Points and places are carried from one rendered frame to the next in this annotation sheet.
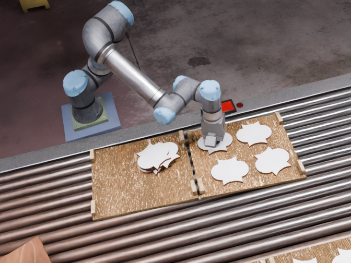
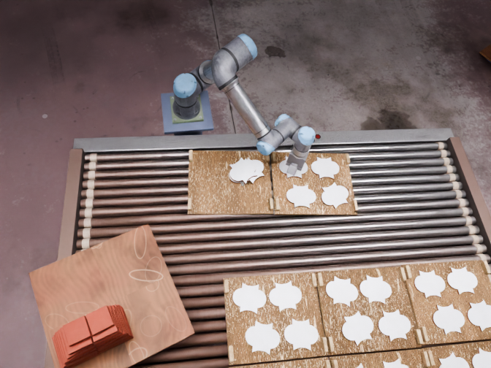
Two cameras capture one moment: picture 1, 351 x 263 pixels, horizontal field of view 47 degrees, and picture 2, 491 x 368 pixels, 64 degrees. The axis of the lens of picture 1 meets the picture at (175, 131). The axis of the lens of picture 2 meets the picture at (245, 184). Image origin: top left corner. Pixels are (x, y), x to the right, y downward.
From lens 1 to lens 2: 52 cm
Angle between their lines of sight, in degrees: 17
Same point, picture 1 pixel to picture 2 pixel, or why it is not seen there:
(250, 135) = (322, 169)
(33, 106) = (109, 58)
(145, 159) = (237, 171)
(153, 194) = (238, 202)
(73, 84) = (183, 87)
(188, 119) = not seen: hidden behind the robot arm
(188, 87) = (288, 128)
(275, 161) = (337, 196)
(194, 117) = not seen: hidden behind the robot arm
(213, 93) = (309, 140)
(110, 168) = (204, 171)
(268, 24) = (346, 29)
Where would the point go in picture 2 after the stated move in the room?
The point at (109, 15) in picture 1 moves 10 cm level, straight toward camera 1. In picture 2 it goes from (239, 51) to (242, 69)
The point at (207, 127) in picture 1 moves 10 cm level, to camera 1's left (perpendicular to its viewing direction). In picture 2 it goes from (292, 159) to (272, 158)
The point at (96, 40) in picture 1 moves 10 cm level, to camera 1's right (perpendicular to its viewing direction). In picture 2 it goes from (224, 74) to (248, 74)
